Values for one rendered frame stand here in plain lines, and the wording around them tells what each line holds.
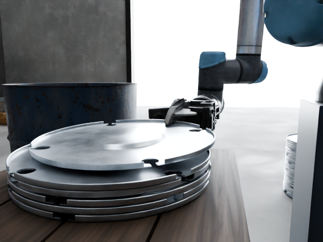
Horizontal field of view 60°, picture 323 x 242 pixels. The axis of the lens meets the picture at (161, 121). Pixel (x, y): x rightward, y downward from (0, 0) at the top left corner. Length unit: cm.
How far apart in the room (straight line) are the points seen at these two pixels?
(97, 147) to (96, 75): 422
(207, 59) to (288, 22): 31
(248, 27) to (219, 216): 64
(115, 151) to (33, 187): 12
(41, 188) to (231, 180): 26
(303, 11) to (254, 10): 37
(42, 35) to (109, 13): 114
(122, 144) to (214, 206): 16
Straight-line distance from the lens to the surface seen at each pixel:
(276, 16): 55
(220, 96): 81
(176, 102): 61
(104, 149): 41
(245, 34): 87
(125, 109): 84
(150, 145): 41
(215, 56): 79
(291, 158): 129
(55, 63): 487
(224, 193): 39
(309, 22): 52
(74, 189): 31
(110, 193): 30
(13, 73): 522
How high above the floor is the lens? 50
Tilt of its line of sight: 9 degrees down
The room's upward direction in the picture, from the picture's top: straight up
